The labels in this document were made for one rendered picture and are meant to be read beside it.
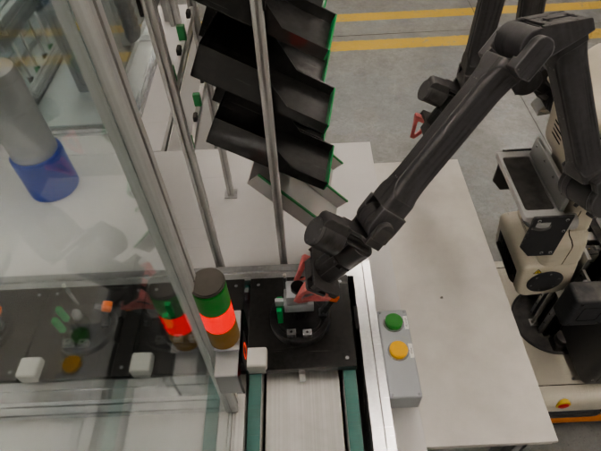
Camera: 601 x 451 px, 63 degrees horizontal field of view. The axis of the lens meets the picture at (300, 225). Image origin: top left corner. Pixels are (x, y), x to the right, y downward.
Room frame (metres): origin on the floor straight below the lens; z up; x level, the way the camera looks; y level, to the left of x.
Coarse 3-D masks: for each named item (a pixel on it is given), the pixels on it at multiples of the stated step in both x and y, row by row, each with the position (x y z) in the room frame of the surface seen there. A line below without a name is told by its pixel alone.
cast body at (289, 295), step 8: (304, 280) 0.59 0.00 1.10; (288, 288) 0.57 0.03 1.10; (296, 288) 0.57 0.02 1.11; (288, 296) 0.55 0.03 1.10; (304, 296) 0.55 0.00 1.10; (280, 304) 0.57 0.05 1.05; (288, 304) 0.55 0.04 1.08; (296, 304) 0.55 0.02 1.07; (304, 304) 0.55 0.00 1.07; (312, 304) 0.55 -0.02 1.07
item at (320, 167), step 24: (216, 120) 0.81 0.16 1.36; (240, 120) 0.91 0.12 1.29; (288, 120) 0.92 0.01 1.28; (216, 144) 0.82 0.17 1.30; (240, 144) 0.81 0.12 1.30; (264, 144) 0.80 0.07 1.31; (288, 144) 0.88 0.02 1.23; (312, 144) 0.91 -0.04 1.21; (288, 168) 0.79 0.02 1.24; (312, 168) 0.83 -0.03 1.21
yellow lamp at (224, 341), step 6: (234, 324) 0.38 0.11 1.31; (234, 330) 0.37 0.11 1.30; (210, 336) 0.36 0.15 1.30; (216, 336) 0.36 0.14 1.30; (222, 336) 0.36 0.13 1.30; (228, 336) 0.36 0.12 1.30; (234, 336) 0.37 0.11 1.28; (210, 342) 0.37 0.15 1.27; (216, 342) 0.36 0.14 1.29; (222, 342) 0.36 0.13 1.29; (228, 342) 0.36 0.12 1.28; (234, 342) 0.37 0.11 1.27; (216, 348) 0.36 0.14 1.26; (222, 348) 0.36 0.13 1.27; (228, 348) 0.36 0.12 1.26
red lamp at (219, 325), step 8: (232, 304) 0.39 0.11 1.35; (224, 312) 0.37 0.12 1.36; (232, 312) 0.38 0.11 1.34; (208, 320) 0.36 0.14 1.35; (216, 320) 0.36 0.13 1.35; (224, 320) 0.37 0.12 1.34; (232, 320) 0.37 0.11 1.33; (208, 328) 0.36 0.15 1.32; (216, 328) 0.36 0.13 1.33; (224, 328) 0.36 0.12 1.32
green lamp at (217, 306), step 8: (224, 288) 0.38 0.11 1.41; (216, 296) 0.36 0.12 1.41; (224, 296) 0.37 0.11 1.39; (200, 304) 0.36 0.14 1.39; (208, 304) 0.36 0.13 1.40; (216, 304) 0.36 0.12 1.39; (224, 304) 0.37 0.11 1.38; (200, 312) 0.37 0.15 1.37; (208, 312) 0.36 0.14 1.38; (216, 312) 0.36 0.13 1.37
